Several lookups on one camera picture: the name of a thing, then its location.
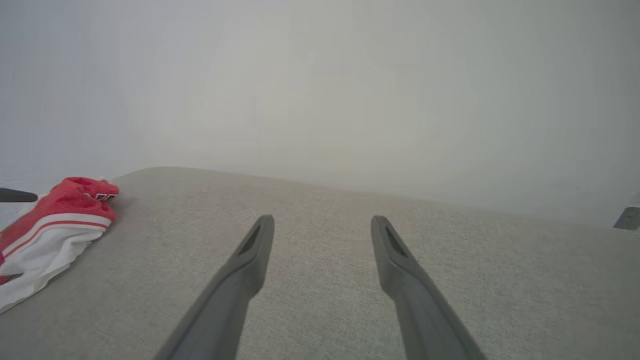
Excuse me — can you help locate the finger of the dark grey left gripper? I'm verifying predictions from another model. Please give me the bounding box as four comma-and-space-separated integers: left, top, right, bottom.
0, 188, 39, 203

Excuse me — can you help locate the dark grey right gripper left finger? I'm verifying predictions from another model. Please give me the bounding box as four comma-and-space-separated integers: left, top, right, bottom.
152, 215, 275, 360

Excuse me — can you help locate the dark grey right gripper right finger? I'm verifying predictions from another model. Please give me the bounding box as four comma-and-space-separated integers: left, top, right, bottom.
371, 215, 488, 360

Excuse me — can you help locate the red Bulls basketball jersey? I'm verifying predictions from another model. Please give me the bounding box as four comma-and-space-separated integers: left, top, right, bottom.
0, 176, 121, 315

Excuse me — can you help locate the dark grey slanted bar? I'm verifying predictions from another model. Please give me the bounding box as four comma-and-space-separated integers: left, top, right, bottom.
613, 207, 640, 231

